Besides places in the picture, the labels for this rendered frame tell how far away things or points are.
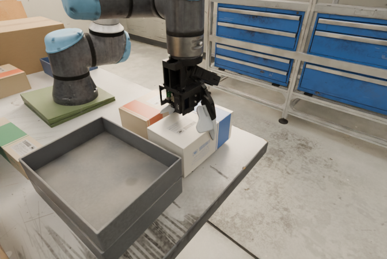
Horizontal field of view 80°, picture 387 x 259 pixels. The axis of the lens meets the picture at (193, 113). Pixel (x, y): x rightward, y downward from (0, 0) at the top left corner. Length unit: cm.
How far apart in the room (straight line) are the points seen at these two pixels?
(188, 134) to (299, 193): 113
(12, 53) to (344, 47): 185
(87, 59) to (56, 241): 55
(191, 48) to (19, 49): 100
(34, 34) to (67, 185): 91
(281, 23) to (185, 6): 152
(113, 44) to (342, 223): 140
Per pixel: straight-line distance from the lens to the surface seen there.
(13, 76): 115
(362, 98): 191
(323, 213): 153
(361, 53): 183
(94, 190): 52
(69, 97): 90
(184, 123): 57
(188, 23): 44
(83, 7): 47
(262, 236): 134
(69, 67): 85
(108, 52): 87
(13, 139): 75
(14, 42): 132
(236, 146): 67
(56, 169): 60
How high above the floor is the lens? 113
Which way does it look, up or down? 32 degrees down
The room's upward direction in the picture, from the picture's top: straight up
